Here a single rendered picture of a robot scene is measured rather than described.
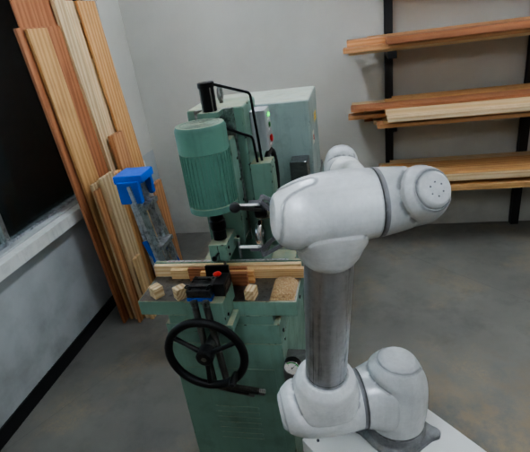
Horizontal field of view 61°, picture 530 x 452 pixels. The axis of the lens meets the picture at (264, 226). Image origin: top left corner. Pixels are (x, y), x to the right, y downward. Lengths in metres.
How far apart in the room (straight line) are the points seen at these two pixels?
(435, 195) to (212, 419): 1.51
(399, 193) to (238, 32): 3.15
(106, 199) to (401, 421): 2.23
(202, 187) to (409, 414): 0.92
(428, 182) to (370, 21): 3.00
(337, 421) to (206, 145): 0.90
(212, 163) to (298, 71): 2.36
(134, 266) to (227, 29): 1.98
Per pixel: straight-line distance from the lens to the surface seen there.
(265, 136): 1.79
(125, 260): 3.13
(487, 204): 4.21
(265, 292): 1.64
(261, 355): 1.75
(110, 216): 3.00
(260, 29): 3.80
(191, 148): 1.49
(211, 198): 1.53
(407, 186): 0.79
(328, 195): 0.77
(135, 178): 2.39
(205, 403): 1.99
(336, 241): 0.79
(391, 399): 1.23
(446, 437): 1.46
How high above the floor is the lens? 1.79
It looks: 24 degrees down
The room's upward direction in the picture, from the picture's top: 8 degrees counter-clockwise
